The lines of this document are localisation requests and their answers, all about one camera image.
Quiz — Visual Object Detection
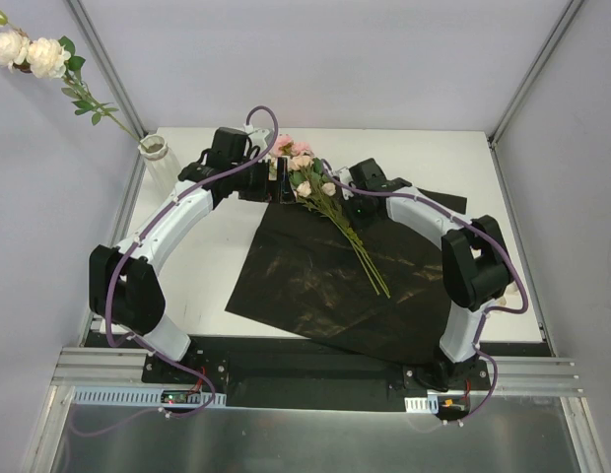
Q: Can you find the pink and white flower bouquet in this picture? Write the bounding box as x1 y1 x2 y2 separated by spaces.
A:
269 134 390 298

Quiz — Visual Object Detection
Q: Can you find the white peony flower stem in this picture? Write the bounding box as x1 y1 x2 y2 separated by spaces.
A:
0 10 144 148

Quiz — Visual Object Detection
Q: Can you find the cream ribbon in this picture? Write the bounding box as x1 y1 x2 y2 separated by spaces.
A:
495 292 518 307

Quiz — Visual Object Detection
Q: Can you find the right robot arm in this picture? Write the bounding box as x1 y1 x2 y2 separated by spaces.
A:
332 159 517 392

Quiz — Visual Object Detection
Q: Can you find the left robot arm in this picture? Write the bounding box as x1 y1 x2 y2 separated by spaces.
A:
88 124 289 383

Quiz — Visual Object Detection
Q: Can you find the white ribbed vase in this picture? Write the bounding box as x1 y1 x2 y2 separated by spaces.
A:
138 134 181 198

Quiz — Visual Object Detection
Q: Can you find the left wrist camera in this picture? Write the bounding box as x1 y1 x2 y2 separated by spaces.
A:
244 127 273 151

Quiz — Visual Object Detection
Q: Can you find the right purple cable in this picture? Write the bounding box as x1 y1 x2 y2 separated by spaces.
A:
320 160 529 433

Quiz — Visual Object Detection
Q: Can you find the purple cable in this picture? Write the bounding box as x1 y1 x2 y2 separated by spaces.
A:
68 104 281 437
320 160 529 433

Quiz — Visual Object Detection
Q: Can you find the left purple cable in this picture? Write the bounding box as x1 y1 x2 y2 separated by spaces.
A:
68 104 281 437

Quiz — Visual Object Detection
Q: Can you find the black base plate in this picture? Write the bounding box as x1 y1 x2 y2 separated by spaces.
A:
85 332 494 413

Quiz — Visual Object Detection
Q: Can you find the right white cable duct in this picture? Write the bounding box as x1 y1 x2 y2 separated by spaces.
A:
404 395 440 415

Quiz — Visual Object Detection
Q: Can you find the white cable duct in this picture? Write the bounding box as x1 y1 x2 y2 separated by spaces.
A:
404 395 440 415
73 386 227 410

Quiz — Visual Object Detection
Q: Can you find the left aluminium frame post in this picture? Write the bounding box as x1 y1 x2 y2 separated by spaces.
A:
64 0 147 138

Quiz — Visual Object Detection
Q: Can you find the aluminium frame post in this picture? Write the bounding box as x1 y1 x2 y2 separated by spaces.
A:
64 0 147 138
487 0 585 148

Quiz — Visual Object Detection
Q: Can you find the left white cable duct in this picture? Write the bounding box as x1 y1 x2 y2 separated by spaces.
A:
73 386 227 410

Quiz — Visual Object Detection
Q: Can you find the aluminium rail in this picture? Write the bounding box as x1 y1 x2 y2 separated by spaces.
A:
51 347 585 397

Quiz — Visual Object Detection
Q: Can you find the right aluminium frame post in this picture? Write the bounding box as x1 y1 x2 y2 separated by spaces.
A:
487 0 585 148

